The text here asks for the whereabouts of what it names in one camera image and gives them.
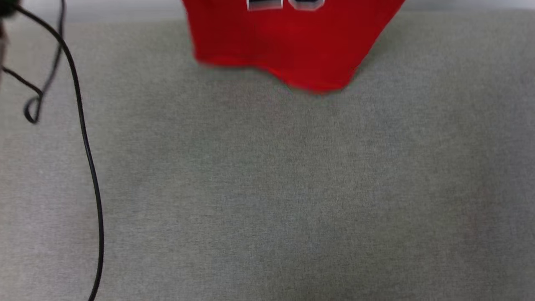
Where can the red and white sports jersey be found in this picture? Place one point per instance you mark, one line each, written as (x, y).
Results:
(292, 42)

